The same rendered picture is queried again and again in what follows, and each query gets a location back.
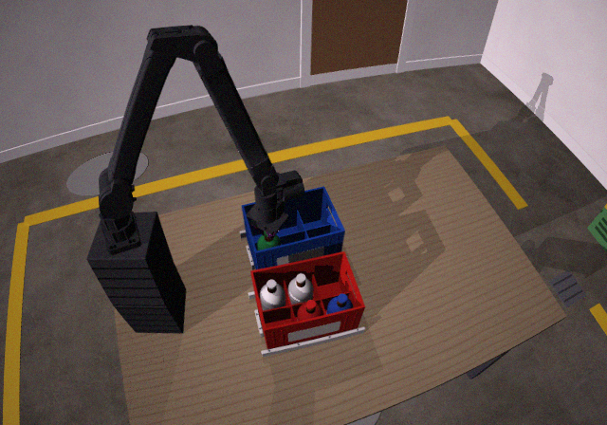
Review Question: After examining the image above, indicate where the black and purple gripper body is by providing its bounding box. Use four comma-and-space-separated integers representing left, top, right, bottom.
247, 205, 288, 234

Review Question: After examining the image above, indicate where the blue bottle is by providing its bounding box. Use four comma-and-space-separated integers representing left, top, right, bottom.
326, 293, 353, 314

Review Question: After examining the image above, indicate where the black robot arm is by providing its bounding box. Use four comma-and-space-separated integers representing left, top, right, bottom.
99, 25, 304, 255

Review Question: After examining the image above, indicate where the blue plastic crate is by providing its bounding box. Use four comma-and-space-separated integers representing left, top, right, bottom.
245, 187, 345, 270

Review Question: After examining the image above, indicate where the dark red crate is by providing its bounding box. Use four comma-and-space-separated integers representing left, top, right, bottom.
254, 251, 365, 349

